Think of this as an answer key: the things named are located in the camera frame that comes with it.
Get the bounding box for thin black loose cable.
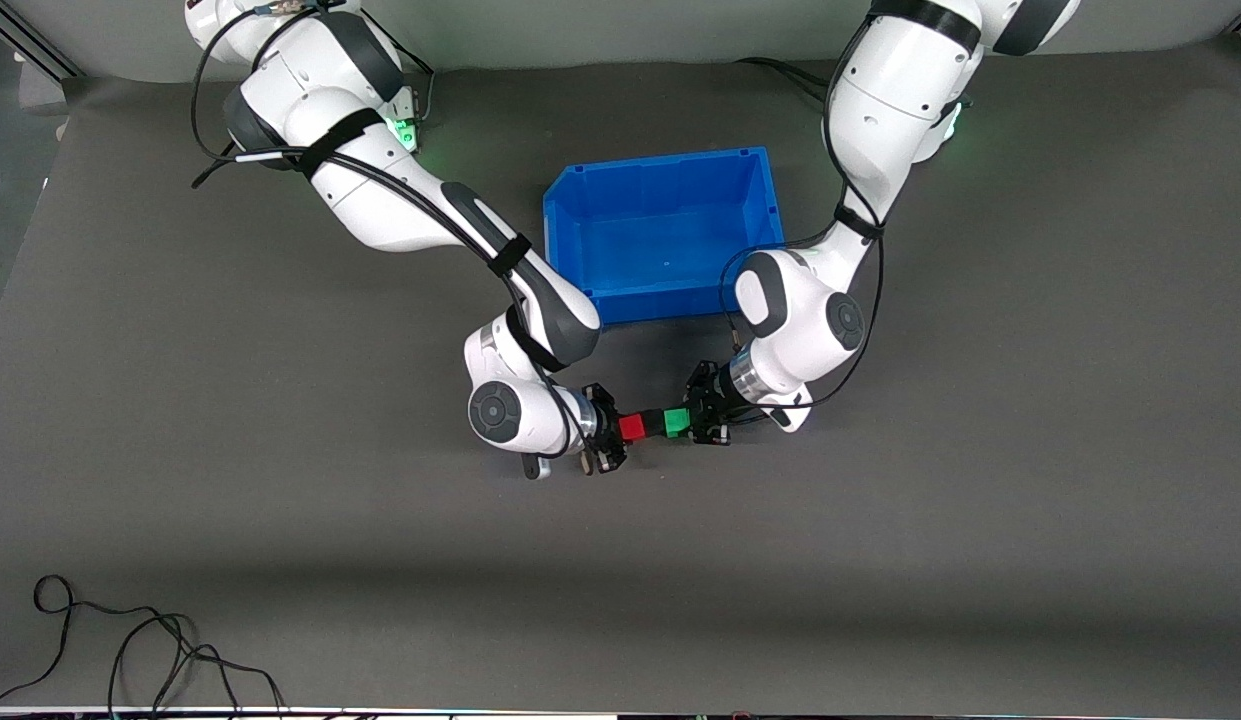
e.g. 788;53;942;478
0;575;287;715

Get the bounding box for black left arm strapped cable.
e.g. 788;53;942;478
718;10;887;413

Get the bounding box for blue plastic storage bin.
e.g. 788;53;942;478
542;146;787;327

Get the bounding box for aluminium frame rail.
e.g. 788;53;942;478
0;20;83;83

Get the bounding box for black right arm base cables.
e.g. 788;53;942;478
364;14;437;127

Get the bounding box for dark gray table mat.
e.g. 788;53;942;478
0;35;1241;714

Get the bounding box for black right arm strapped cable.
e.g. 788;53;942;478
188;0;593;461

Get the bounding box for black left arm base cables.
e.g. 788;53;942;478
734;56;833;103

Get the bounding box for black arm base cables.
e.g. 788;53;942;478
364;14;437;127
734;56;833;103

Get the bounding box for black arm strapped cable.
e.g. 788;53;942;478
188;0;593;461
718;10;887;413

